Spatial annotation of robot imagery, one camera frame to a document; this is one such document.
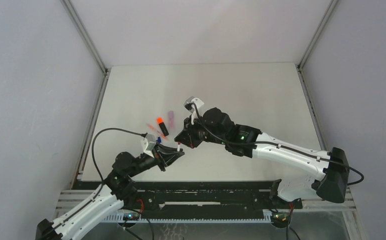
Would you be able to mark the aluminium frame post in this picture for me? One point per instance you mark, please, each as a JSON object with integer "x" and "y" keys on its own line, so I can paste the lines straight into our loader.
{"x": 69, "y": 7}
{"x": 307, "y": 72}

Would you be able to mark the orange pen cap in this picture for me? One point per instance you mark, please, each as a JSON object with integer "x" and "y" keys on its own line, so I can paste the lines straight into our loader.
{"x": 160, "y": 121}

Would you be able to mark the left aluminium frame post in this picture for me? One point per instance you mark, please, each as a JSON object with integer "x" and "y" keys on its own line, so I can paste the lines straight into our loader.
{"x": 69, "y": 7}

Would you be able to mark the pink marker pen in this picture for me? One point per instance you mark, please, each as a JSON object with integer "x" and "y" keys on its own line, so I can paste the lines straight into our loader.
{"x": 171, "y": 123}

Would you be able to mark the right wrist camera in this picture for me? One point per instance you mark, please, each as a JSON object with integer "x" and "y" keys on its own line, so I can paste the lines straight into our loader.
{"x": 193, "y": 105}

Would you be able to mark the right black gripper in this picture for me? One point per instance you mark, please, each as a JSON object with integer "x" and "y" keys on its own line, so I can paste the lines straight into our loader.
{"x": 187, "y": 136}

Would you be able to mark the orange marker pen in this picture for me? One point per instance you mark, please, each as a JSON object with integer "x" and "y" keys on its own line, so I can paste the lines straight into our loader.
{"x": 163, "y": 129}

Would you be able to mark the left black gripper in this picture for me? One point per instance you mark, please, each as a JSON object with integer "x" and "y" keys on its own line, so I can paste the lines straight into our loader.
{"x": 169, "y": 155}

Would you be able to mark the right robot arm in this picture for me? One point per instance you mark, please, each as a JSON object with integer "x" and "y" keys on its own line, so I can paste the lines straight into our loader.
{"x": 328, "y": 171}

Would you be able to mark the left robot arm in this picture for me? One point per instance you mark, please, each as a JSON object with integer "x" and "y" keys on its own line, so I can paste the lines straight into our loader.
{"x": 116, "y": 189}

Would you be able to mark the thin orange pen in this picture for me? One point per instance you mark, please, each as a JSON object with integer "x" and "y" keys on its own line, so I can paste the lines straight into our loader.
{"x": 160, "y": 134}

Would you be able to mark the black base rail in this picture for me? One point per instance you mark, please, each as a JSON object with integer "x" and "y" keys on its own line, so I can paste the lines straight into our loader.
{"x": 214, "y": 201}

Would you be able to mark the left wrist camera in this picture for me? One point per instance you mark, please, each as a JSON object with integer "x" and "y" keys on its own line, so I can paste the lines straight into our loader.
{"x": 148, "y": 144}

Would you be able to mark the right aluminium frame post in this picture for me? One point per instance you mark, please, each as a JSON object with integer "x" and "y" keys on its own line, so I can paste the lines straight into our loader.
{"x": 307, "y": 72}

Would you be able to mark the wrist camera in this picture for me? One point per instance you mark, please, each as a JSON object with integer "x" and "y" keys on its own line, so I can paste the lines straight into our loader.
{"x": 148, "y": 144}
{"x": 193, "y": 105}

